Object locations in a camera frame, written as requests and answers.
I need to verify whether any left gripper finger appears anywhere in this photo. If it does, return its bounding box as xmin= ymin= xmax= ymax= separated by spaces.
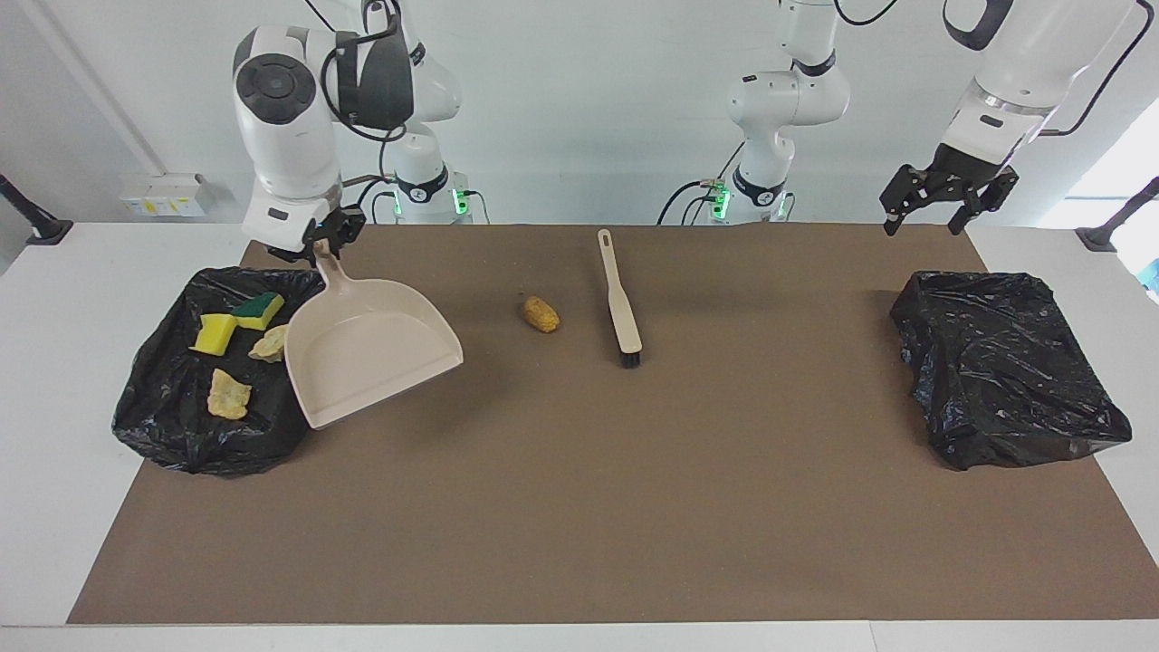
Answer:
xmin=946 ymin=181 xmax=1017 ymax=237
xmin=881 ymin=168 xmax=921 ymax=238

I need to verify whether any beige plastic dustpan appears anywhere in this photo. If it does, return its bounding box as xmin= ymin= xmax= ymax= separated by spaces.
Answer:
xmin=284 ymin=240 xmax=465 ymax=431

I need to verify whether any beige brush with black bristles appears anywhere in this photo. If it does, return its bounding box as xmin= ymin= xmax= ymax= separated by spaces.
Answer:
xmin=597 ymin=229 xmax=644 ymax=369

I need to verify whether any black bag lined bin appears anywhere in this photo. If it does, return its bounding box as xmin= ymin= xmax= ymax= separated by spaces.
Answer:
xmin=890 ymin=270 xmax=1134 ymax=472
xmin=112 ymin=266 xmax=350 ymax=477

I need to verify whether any yellow and green sponge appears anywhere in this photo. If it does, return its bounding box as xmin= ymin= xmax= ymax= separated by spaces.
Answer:
xmin=231 ymin=292 xmax=286 ymax=332

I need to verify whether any striped bread roll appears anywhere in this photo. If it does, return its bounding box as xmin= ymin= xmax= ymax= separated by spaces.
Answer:
xmin=248 ymin=324 xmax=291 ymax=364

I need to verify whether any black clamp stand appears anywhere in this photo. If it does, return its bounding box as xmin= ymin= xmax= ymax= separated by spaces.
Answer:
xmin=1076 ymin=176 xmax=1159 ymax=254
xmin=0 ymin=172 xmax=75 ymax=247

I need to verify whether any pale crumpled pastry piece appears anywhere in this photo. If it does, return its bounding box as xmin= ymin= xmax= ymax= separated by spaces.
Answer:
xmin=206 ymin=368 xmax=254 ymax=421

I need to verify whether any brown table mat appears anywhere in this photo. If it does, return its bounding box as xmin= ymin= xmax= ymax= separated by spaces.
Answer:
xmin=66 ymin=224 xmax=1159 ymax=626

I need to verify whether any black base cable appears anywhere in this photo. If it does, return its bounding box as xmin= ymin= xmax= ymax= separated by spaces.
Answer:
xmin=351 ymin=175 xmax=400 ymax=225
xmin=656 ymin=140 xmax=748 ymax=225

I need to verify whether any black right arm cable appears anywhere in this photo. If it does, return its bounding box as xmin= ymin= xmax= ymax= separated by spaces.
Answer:
xmin=303 ymin=0 xmax=408 ymax=214

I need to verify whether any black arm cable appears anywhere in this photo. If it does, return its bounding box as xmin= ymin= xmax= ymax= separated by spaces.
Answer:
xmin=833 ymin=0 xmax=1153 ymax=139
xmin=303 ymin=0 xmax=408 ymax=214

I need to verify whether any white wall socket box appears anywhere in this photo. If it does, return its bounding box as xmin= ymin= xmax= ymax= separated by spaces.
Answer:
xmin=120 ymin=172 xmax=218 ymax=218

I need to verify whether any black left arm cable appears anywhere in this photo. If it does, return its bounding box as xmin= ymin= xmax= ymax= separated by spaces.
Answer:
xmin=833 ymin=0 xmax=1153 ymax=139

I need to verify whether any white wall cable conduit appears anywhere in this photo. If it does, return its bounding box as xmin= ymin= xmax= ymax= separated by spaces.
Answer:
xmin=23 ymin=0 xmax=168 ymax=177

